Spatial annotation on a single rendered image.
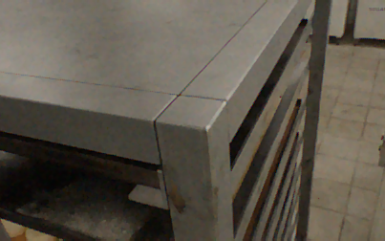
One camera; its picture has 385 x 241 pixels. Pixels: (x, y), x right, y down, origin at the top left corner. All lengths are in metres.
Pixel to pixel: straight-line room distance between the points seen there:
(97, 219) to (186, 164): 0.18
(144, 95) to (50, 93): 0.06
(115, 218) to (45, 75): 0.15
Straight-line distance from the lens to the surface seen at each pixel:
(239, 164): 0.36
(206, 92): 0.21
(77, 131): 0.22
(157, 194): 0.23
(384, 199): 2.08
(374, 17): 5.23
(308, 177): 0.98
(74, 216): 0.37
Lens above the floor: 1.91
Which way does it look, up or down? 31 degrees down
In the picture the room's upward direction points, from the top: 6 degrees counter-clockwise
